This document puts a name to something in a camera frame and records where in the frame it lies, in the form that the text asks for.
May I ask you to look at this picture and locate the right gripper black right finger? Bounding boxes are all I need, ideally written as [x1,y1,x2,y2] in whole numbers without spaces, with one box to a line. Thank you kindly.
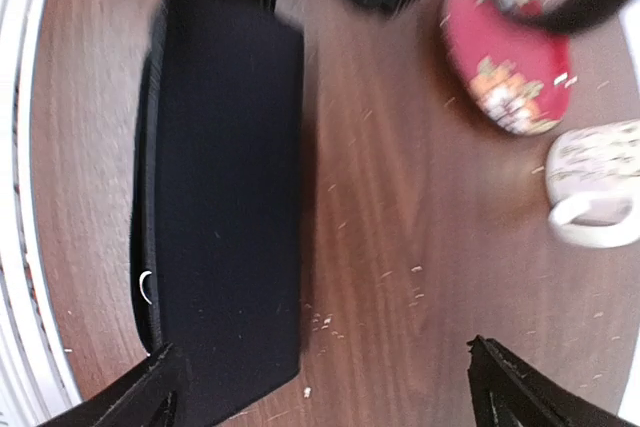
[467,335,630,427]

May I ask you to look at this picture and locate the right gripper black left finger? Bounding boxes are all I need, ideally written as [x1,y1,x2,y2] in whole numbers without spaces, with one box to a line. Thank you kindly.
[43,344,178,427]

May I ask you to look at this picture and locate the black zippered tool case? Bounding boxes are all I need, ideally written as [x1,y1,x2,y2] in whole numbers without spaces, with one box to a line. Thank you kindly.
[130,0,304,426]

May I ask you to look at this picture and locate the red floral plate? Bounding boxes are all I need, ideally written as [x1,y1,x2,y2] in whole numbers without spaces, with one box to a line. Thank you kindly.
[440,0,571,136]

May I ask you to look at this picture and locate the white floral mug yellow inside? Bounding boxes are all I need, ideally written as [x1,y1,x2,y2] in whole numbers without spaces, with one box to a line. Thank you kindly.
[545,119,639,249]

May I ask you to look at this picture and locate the front aluminium rail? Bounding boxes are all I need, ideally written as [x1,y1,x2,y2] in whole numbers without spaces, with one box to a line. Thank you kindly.
[1,0,82,426]

